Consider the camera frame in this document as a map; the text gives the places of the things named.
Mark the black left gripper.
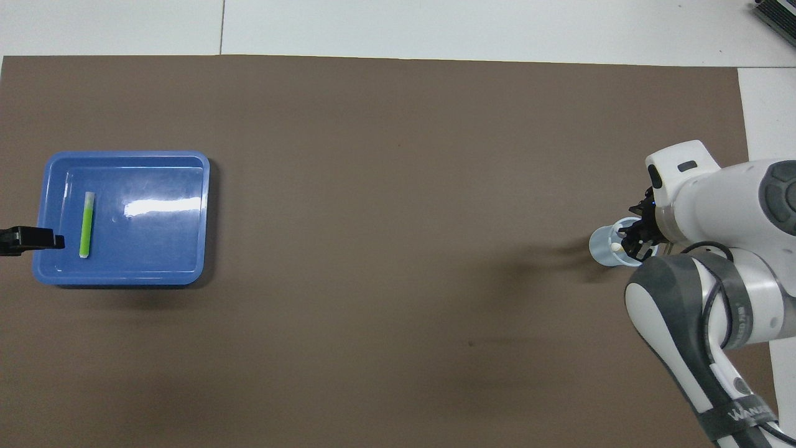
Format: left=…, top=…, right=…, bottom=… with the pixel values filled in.
left=0, top=228, right=65, bottom=257

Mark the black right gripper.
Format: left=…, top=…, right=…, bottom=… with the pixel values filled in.
left=620, top=185, right=660, bottom=261

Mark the green pen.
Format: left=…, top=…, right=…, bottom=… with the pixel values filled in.
left=79, top=191, right=96, bottom=259

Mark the grey mesh pen cup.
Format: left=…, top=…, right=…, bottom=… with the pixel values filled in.
left=589, top=217, right=659, bottom=268

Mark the blue plastic tray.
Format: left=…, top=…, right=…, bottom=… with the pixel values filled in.
left=32, top=150, right=211, bottom=287

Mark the brown table mat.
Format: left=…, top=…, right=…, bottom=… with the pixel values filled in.
left=0, top=55, right=772, bottom=448

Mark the grey ribbed device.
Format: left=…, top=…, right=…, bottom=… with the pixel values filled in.
left=751, top=0, right=796, bottom=39

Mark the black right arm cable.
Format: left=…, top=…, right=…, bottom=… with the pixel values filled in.
left=665, top=241, right=796, bottom=439

